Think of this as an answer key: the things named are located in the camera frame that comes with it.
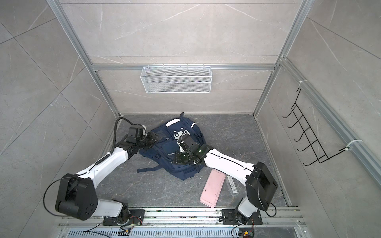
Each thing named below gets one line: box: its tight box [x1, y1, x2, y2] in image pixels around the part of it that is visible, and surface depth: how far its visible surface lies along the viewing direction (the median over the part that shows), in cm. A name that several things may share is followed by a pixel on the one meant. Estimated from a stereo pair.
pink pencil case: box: [199, 169, 227, 208], surface depth 82 cm
